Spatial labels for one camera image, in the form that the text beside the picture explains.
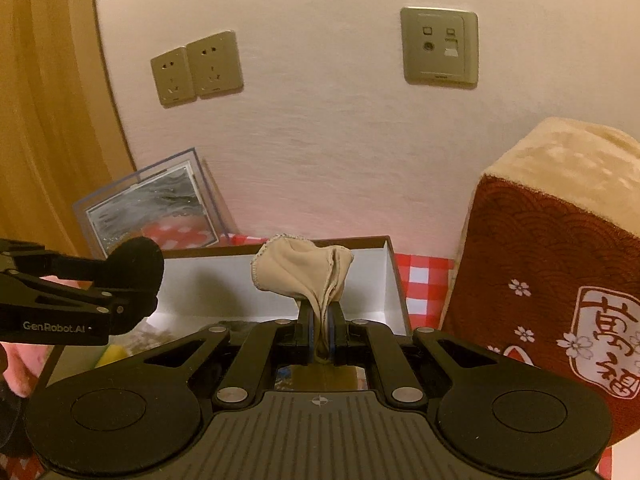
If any red lucky cat cushion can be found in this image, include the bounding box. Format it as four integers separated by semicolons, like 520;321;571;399
440;117;640;449

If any framed grey picture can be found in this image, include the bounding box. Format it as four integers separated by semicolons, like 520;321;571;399
72;147;234;261

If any wooden wall panel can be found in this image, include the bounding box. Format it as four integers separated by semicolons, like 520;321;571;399
0;0;137;261

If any brown cardboard box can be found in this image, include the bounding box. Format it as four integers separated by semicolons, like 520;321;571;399
42;235;412;394

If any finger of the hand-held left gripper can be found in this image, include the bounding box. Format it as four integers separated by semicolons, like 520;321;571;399
0;239;117;282
0;270;159;320

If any beige power wall socket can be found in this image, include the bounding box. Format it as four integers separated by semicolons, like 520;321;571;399
150;46;197;107
186;30;245;99

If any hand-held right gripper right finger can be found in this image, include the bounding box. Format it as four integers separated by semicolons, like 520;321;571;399
327;302;507;407

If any pink star plush toy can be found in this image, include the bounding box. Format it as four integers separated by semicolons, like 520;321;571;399
0;274;76;399

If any beige stocking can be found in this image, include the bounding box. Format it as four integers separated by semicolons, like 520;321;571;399
251;234;356;364

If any black round puff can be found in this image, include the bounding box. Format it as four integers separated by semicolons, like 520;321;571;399
106;237;166;306

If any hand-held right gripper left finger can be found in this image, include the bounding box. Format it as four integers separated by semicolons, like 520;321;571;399
142;302;321;412

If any beige data wall socket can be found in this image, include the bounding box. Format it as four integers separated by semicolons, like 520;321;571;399
400;6;479;86

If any green yellow sponge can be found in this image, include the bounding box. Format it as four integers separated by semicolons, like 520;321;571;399
97;344;129;369

